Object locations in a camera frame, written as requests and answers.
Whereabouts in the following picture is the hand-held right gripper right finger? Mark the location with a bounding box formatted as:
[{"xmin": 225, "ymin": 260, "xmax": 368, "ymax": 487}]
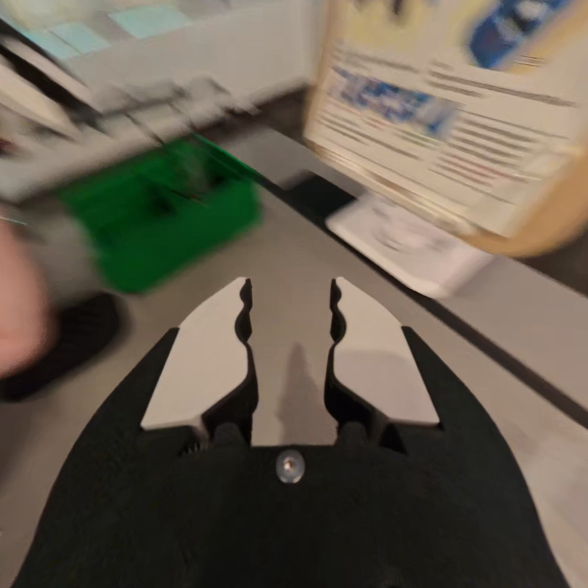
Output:
[{"xmin": 323, "ymin": 277, "xmax": 442, "ymax": 445}]

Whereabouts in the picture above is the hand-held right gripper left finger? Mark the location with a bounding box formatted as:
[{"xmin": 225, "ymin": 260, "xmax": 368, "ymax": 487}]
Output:
[{"xmin": 139, "ymin": 277, "xmax": 259, "ymax": 447}]

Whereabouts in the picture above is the green plastic bin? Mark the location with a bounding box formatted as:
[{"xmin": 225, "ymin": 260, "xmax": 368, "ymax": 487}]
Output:
[{"xmin": 56, "ymin": 137, "xmax": 266, "ymax": 296}]

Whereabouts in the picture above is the person's left forearm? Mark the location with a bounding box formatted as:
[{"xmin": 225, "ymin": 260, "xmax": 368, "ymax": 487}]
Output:
[{"xmin": 0, "ymin": 215, "xmax": 51, "ymax": 379}]

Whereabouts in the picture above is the white charging pad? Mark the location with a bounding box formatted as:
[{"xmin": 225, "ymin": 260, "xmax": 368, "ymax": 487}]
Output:
[{"xmin": 324, "ymin": 195, "xmax": 496, "ymax": 299}]

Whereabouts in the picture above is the black padded armrest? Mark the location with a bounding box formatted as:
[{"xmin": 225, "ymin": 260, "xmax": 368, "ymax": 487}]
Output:
[{"xmin": 0, "ymin": 293, "xmax": 122, "ymax": 402}]

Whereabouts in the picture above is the instruction poster on wooden board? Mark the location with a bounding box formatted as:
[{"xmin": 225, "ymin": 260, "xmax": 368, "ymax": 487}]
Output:
[{"xmin": 301, "ymin": 0, "xmax": 588, "ymax": 259}]

